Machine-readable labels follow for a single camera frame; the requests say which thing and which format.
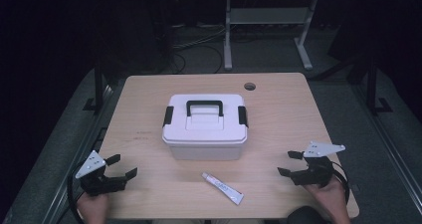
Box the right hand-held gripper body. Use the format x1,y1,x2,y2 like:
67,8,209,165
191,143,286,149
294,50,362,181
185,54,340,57
292,141,346,189

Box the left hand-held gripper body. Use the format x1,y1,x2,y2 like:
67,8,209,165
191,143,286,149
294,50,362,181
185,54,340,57
75,149,127,197

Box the white ointment tube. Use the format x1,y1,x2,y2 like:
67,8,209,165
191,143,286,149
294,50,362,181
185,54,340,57
201,171,245,206

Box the white plastic storage box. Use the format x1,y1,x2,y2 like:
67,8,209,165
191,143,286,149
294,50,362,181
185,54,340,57
163,139,246,161

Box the white box with black handle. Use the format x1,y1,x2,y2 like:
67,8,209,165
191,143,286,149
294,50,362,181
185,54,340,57
161,93,250,147

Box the person's right hand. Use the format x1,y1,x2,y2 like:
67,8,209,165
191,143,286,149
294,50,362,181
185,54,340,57
305,178,351,224

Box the person's left hand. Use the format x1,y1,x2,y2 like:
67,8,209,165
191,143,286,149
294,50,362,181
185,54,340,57
76,192,109,224

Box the dark cloth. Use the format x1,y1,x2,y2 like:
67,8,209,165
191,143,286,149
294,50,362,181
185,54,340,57
286,206,330,224

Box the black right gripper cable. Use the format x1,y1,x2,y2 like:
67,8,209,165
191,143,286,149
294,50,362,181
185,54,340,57
330,160,351,206

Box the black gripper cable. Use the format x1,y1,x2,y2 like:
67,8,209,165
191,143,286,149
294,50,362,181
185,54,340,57
67,169,85,224
330,160,351,206

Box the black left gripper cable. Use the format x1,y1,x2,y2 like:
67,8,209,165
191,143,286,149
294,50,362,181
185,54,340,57
67,169,85,224

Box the black metal post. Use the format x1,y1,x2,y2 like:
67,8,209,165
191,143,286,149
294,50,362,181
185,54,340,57
363,59,394,116
83,59,111,112

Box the grey metal stand frame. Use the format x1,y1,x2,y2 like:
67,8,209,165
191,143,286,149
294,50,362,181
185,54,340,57
223,0,319,72

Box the black floor cables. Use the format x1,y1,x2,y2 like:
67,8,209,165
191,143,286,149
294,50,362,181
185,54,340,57
170,24,227,75

